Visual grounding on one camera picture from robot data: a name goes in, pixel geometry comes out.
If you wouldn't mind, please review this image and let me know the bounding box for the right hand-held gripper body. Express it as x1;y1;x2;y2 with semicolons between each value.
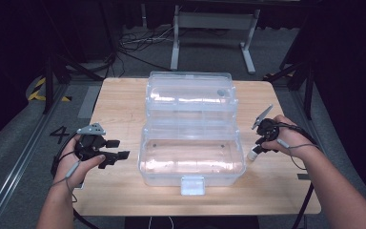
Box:
251;104;281;144

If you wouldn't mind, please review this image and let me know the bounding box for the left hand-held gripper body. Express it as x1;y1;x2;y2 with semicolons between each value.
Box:
74;123;108;161

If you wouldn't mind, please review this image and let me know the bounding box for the small white bottle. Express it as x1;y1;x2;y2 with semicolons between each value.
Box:
247;144;261;161

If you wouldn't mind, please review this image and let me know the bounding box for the clear plastic storage box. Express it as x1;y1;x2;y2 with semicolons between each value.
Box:
137;71;247;196

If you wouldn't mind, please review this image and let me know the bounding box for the person's right hand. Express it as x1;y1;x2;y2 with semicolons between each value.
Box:
261;114;313;160

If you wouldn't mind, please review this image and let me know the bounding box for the person's left hand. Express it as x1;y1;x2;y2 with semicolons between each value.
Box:
52;135;107;192

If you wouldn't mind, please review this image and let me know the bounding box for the black metal stand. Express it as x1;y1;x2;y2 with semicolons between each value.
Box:
42;47;105;115
262;31;316;121

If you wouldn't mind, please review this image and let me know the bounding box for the yellow black floor tape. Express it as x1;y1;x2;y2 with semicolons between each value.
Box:
27;76;72;103

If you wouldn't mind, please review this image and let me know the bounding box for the person's dark clothing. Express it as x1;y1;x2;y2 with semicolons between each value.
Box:
124;215;261;229

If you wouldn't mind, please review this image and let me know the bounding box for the grey right wrist strap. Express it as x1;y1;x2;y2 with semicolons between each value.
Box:
275;136;320;171

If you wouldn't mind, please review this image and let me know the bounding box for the grey wrist strap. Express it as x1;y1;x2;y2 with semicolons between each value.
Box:
275;136;320;171
51;159;83;204

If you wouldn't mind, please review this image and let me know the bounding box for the grey left wrist strap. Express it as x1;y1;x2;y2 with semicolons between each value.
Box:
51;159;83;204

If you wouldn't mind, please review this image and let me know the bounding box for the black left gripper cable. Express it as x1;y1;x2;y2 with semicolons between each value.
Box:
51;133;100;229

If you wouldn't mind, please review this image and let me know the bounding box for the metal floor rail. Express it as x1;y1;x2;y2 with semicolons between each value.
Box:
290;89;366;220
0;85;71;229

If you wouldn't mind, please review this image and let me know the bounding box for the thin white cord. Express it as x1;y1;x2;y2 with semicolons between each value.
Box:
148;216;175;229

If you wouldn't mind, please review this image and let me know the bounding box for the bundle of floor cables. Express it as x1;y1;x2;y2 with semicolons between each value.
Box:
117;24;176;72

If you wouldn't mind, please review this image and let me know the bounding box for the white metal desk frame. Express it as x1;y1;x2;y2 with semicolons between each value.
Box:
170;4;261;75

